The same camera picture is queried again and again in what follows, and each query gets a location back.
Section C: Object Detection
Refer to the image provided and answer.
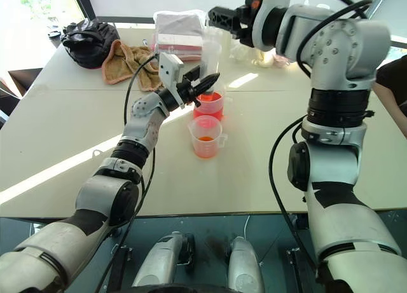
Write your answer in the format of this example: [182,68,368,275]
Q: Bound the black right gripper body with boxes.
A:
[234,0,264,48]

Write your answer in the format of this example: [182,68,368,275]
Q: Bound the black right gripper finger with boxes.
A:
[209,17,238,32]
[208,6,238,20]

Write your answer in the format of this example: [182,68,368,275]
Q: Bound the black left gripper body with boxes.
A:
[176,78,202,108]

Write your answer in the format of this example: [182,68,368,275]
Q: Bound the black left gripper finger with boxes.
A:
[182,66,202,83]
[193,72,221,96]

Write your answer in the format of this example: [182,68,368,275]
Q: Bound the large clear plastic syringe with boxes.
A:
[200,29,223,95]

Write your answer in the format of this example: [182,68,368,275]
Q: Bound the full measuring cup red liquid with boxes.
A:
[192,91,233,122]

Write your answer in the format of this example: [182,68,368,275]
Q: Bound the nearly empty clear measuring cup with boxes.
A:
[186,114,229,160]

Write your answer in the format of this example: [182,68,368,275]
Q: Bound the pink tissue pack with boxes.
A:
[151,32,205,63]

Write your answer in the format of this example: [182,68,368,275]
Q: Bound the crumpled white tissue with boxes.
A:
[228,38,255,64]

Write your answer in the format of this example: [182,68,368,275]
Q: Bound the clear bag of white cloths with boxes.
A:
[152,9,209,38]

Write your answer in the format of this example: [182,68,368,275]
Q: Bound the crumpled yellowish tissue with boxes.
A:
[251,50,276,68]

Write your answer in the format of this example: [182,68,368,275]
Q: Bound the crumpled pink tissue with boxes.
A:
[272,53,292,68]

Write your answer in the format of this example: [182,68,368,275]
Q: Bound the brown terry towel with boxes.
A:
[101,39,163,93]

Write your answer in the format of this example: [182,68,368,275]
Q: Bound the black bag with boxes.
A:
[60,18,121,70]

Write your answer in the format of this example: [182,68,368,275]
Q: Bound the person in black shirt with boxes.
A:
[376,54,407,107]

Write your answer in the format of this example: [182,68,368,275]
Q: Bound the silver left robot leg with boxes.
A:
[132,231,197,289]

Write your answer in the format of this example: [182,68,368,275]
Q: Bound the silver robot leg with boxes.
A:
[132,231,197,289]
[227,235,266,293]

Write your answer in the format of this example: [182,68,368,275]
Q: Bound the silver right robot leg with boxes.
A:
[227,235,266,293]

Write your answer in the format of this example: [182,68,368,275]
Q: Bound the dark rounded robot torso edge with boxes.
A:
[130,282,230,293]

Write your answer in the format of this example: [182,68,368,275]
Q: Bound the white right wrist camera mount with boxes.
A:
[252,0,295,51]

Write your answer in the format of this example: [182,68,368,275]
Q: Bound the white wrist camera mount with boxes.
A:
[158,52,185,109]
[252,0,295,51]

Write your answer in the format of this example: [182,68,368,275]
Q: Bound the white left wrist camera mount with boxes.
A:
[158,52,185,109]

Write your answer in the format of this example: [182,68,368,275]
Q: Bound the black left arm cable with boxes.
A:
[95,53,162,293]

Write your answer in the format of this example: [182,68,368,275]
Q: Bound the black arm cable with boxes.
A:
[268,0,375,281]
[95,53,162,293]

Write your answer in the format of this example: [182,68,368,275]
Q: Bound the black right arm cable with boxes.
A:
[268,0,375,281]

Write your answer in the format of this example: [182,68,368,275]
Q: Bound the black table frame bracket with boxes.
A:
[109,245,134,293]
[285,247,316,293]

